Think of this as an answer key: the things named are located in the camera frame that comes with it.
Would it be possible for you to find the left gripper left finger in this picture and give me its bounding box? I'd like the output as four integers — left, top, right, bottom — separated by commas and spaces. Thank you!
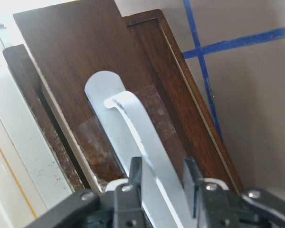
128, 157, 143, 189

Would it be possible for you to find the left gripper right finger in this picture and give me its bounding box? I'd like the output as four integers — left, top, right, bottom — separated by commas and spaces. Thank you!
182, 157, 204, 218

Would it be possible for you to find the white drawer handle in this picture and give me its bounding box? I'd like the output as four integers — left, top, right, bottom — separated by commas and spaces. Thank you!
84, 71, 197, 228

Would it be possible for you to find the pulled-out wooden drawer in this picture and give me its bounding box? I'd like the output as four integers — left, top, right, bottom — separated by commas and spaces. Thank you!
14, 0, 183, 190

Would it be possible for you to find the dark wooden drawer cabinet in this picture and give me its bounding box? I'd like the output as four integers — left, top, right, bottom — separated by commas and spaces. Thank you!
3, 9, 243, 193

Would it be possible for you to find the cream plastic storage box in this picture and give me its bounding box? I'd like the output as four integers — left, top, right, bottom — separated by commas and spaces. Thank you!
0, 24, 72, 228

